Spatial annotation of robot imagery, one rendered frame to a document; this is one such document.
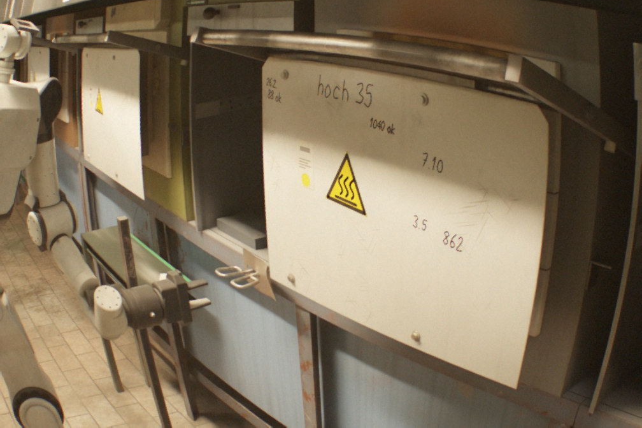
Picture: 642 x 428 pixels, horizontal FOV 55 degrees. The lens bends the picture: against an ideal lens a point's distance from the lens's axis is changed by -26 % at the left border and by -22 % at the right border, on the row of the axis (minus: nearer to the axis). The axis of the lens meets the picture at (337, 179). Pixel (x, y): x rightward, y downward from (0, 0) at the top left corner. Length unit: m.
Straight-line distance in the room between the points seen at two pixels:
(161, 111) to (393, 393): 0.98
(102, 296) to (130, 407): 1.31
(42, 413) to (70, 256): 0.39
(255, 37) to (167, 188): 1.01
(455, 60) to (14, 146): 0.83
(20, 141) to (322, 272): 0.63
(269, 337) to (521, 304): 1.04
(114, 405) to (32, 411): 1.23
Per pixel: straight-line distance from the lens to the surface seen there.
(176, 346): 2.41
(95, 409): 2.68
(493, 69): 0.78
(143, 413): 2.64
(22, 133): 1.33
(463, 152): 0.98
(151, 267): 2.17
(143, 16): 2.04
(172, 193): 2.04
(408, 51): 0.87
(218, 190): 1.92
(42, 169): 1.53
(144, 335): 2.03
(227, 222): 1.89
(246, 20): 1.56
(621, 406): 1.12
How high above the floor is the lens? 1.48
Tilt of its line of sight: 16 degrees down
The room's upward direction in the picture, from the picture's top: 1 degrees counter-clockwise
